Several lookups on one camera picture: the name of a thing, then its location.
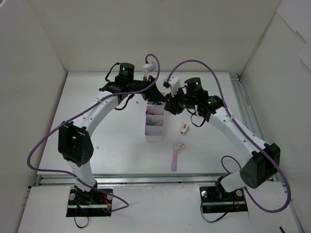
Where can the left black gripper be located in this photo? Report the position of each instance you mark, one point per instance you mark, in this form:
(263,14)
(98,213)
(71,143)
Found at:
(150,90)

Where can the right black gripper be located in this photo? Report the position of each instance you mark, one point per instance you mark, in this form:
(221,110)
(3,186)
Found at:
(176,100)

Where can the pink pen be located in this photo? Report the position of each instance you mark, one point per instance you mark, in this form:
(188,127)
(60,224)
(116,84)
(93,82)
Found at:
(160,123)

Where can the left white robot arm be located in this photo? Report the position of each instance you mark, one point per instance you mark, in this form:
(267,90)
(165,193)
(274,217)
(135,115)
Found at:
(74,138)

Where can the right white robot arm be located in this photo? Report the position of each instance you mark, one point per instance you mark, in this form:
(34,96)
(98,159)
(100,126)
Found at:
(256,152)

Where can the white compartment organizer box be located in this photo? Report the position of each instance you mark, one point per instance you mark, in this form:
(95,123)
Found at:
(154,134)

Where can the small white eraser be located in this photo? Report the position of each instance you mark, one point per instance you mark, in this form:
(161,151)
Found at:
(180,146)

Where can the purple highlighter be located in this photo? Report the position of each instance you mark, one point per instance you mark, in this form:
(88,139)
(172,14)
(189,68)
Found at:
(174,161)

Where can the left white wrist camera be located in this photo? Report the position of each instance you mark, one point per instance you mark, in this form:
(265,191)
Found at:
(147,68)

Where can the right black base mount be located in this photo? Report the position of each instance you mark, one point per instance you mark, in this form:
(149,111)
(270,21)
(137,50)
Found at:
(212,203)

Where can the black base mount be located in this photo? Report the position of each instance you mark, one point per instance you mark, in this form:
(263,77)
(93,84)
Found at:
(212,203)
(93,204)

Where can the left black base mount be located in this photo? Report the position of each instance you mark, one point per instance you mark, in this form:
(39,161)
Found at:
(93,204)

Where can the front aluminium rail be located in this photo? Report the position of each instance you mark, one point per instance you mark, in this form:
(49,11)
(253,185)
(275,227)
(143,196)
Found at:
(46,179)

